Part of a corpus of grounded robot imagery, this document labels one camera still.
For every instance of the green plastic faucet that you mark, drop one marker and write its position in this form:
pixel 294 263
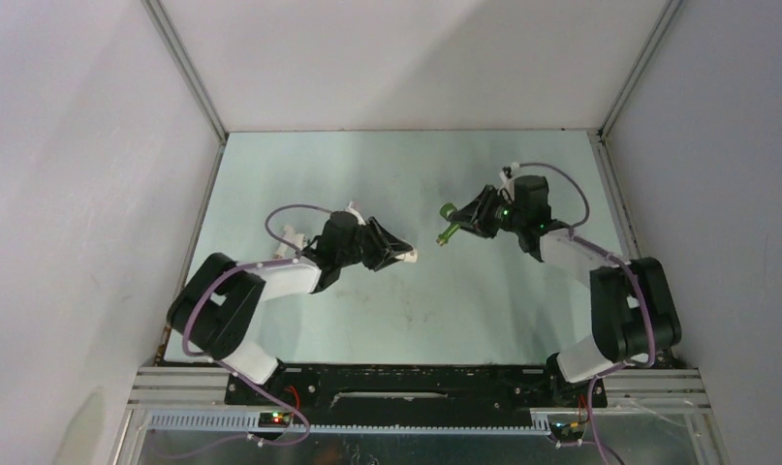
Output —
pixel 448 224

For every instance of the white plastic faucet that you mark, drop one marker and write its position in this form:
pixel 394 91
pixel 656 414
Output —
pixel 292 242

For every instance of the white elbow fitting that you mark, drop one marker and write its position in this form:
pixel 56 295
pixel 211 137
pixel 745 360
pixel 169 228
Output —
pixel 410 257

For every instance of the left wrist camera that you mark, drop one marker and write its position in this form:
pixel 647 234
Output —
pixel 350 208

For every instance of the grey cable duct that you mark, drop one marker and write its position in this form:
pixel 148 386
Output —
pixel 260 422

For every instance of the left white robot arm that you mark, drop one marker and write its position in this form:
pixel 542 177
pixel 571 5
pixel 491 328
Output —
pixel 215 309

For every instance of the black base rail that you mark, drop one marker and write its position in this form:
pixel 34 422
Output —
pixel 427 395

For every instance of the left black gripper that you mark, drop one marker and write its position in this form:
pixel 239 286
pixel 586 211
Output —
pixel 376 261

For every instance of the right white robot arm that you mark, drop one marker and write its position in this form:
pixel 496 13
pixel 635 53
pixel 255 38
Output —
pixel 632 313

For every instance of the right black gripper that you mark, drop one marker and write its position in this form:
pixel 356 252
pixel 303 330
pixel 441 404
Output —
pixel 475 214

